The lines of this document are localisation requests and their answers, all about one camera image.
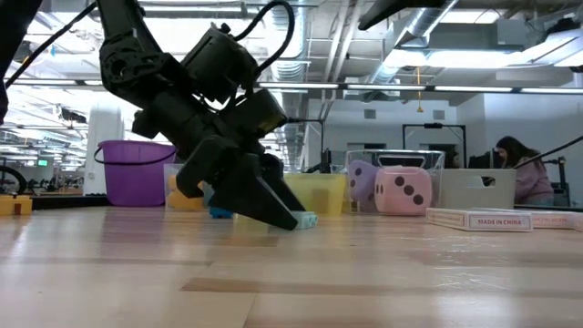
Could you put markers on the small clear plastic bin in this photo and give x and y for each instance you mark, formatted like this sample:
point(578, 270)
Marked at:
point(169, 171)

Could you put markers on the black aluminium support frame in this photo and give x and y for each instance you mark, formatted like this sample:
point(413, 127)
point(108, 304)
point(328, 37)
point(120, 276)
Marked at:
point(68, 202)

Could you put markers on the green exit sign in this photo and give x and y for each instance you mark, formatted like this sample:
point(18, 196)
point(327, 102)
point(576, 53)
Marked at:
point(43, 162)

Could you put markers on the large clear plastic bin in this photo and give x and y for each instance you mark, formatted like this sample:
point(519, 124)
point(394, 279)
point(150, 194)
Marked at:
point(437, 182)

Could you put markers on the orange back playing card box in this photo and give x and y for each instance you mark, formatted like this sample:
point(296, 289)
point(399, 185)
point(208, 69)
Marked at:
point(553, 219)

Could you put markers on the pink pattern playing card box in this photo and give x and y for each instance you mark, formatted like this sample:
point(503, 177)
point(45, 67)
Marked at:
point(579, 222)

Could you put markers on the silver ventilation duct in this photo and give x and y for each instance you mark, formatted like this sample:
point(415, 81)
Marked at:
point(423, 27)
point(296, 45)

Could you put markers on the blue lid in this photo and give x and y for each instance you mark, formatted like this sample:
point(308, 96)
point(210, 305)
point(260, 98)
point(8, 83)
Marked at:
point(221, 212)

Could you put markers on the black rig frame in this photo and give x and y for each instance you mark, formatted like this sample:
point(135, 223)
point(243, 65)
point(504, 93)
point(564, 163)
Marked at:
point(432, 125)
point(314, 121)

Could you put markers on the grey plastic bin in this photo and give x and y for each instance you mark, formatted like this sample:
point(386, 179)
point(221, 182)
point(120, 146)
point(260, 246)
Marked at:
point(473, 196)

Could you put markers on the person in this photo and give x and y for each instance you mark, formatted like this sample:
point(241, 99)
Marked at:
point(528, 177)
point(452, 159)

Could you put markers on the bicycle wheel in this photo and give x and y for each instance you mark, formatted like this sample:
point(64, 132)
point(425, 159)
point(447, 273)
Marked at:
point(23, 182)

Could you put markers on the pink foam die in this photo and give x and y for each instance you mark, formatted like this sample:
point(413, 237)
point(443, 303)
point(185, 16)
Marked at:
point(403, 191)

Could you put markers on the yellow plastic bin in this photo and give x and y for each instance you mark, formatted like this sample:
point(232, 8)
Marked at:
point(319, 193)

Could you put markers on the yellow hanging pendant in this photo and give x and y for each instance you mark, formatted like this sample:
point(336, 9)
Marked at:
point(419, 108)

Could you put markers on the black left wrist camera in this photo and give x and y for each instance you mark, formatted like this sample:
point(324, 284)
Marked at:
point(218, 64)

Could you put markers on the yellow plastic toy block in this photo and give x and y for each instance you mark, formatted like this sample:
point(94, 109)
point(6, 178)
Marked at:
point(175, 198)

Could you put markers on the ceiling light strip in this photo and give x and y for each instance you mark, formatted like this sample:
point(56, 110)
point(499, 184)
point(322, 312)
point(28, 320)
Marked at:
point(473, 89)

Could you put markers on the light blue toy brick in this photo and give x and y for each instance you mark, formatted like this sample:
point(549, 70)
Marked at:
point(307, 220)

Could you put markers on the purple foam die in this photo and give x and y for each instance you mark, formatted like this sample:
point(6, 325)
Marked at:
point(362, 182)

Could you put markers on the red emblem playing card box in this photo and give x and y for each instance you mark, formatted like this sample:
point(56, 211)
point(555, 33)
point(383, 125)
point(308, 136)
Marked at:
point(478, 221)

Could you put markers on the purple plastic bucket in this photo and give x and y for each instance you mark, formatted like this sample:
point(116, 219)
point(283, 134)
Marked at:
point(134, 177)

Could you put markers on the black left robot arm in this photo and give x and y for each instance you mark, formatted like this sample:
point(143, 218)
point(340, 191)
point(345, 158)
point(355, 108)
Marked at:
point(123, 59)

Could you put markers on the small yellow toy block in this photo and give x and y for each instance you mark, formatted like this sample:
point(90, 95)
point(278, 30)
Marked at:
point(9, 205)

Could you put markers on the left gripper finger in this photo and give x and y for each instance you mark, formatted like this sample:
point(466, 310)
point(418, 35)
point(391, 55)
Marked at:
point(280, 180)
point(250, 196)

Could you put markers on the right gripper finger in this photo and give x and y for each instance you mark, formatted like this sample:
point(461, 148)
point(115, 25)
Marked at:
point(396, 5)

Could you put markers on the black desk monitors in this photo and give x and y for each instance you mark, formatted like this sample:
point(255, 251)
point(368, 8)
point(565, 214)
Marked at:
point(480, 161)

